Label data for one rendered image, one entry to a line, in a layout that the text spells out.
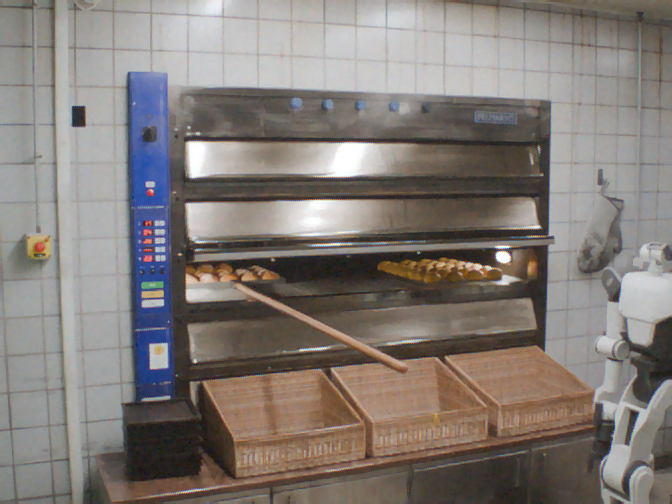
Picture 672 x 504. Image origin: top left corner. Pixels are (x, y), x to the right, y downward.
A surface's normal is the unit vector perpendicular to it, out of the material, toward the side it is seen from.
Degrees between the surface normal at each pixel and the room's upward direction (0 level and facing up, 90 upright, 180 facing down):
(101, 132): 90
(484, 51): 90
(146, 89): 90
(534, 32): 90
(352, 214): 70
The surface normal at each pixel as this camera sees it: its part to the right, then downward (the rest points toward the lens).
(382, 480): 0.39, 0.12
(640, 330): -0.92, 0.04
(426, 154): 0.40, -0.25
